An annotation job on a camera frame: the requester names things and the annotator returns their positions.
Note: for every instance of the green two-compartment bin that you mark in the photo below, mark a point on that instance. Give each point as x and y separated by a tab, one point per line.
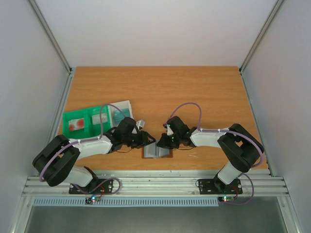
89	130

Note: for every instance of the right aluminium frame post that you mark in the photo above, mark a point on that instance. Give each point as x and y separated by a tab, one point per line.
264	29

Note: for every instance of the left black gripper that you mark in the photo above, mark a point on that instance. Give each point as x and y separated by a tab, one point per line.
144	140

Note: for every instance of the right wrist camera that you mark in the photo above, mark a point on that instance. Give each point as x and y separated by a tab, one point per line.
169	130

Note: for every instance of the red circle card in bin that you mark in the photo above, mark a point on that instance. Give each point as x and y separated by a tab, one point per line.
76	124

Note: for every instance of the teal card stack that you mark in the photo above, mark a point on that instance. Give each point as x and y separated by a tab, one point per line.
119	116

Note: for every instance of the white plastic bin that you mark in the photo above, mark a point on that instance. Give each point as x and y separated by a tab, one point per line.
119	105

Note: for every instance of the aluminium frame post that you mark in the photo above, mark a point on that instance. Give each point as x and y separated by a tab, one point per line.
264	29
37	11

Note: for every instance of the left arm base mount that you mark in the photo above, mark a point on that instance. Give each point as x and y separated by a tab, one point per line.
95	187

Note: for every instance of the left aluminium frame post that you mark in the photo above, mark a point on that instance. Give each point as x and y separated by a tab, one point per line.
37	11

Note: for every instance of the brown leather card holder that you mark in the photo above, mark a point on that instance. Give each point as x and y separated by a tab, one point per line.
158	153

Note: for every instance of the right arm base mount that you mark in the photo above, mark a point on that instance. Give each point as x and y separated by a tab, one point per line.
208	187

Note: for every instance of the white card in bin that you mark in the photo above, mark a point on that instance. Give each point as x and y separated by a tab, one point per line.
97	119

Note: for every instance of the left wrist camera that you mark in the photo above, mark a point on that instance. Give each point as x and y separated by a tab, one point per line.
140	124

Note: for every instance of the aluminium front rail frame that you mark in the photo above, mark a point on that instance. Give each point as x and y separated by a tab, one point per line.
166	183

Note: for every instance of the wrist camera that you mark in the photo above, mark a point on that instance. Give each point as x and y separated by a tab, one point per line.
169	130
140	124

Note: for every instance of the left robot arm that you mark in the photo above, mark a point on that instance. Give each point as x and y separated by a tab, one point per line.
56	162

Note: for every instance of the grey card in holder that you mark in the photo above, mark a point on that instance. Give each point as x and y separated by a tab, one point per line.
154	152

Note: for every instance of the grey slotted cable duct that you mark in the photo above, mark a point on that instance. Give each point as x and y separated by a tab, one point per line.
127	202

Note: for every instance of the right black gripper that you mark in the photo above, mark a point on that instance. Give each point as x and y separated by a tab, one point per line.
167	140

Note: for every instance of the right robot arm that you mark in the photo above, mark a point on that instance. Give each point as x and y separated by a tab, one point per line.
242	150

